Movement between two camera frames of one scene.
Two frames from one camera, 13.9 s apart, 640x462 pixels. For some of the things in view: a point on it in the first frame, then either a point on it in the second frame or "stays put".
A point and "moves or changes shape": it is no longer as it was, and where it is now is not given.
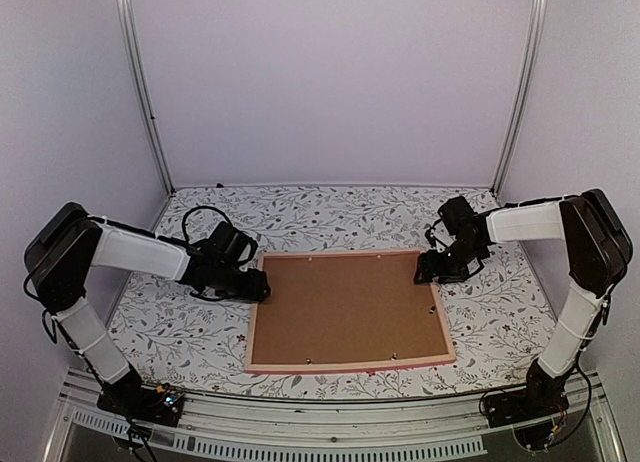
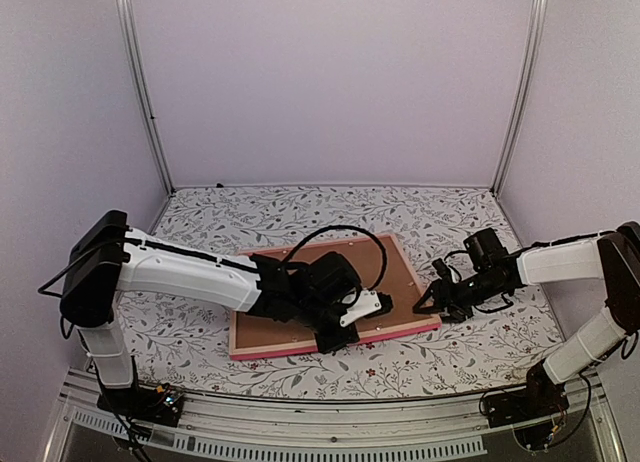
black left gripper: x=254 y=291 to x=326 y=345
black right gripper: x=430 y=269 to x=439 y=289
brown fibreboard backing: x=349 y=308 moves or changes shape
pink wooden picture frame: x=345 y=311 moves or changes shape
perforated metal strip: x=292 y=448 stays put
